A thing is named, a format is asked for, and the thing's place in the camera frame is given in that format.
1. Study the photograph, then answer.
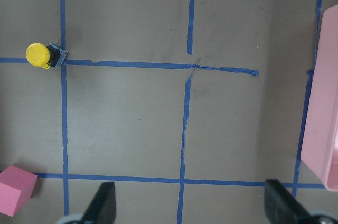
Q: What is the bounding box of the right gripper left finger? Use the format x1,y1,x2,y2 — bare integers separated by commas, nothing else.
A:
82,182,116,224

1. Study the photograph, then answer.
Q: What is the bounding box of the pink plastic bin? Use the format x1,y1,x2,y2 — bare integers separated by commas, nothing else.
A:
301,6,337,192

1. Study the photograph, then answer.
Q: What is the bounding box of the yellow black push button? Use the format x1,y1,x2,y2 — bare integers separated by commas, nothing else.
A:
25,43,68,69

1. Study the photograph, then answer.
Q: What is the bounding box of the pink cube far side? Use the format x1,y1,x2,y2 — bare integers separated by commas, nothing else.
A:
1,165,38,217

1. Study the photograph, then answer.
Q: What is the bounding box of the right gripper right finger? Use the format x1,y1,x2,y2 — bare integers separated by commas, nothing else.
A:
264,179,313,224

